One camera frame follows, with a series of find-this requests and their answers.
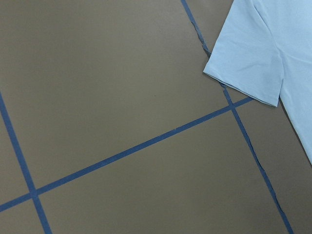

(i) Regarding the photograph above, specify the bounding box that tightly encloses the light blue t-shirt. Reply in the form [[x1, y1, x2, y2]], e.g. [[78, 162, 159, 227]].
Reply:
[[204, 0, 312, 157]]

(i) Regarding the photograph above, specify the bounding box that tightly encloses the brown table cover mat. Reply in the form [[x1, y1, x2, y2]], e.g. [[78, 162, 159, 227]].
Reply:
[[0, 0, 312, 234]]

